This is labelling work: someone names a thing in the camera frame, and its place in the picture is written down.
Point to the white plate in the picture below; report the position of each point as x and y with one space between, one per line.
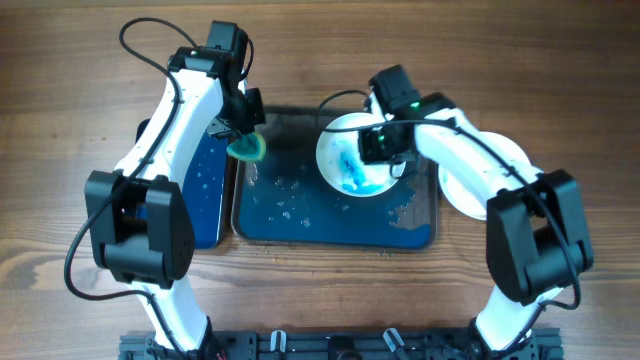
460 198
339 162

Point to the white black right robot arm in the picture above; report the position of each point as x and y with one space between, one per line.
537 238

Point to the large dark metal tray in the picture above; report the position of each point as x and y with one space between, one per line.
284 198

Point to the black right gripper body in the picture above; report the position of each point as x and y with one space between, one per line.
378 146

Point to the green yellow sponge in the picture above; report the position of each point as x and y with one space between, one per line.
249 148

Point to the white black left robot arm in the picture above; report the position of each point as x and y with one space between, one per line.
138 220

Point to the small black water tray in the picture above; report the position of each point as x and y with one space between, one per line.
205 190

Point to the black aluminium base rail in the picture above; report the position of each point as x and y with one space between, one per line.
432 344

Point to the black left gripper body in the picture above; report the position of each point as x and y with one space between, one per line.
240 114

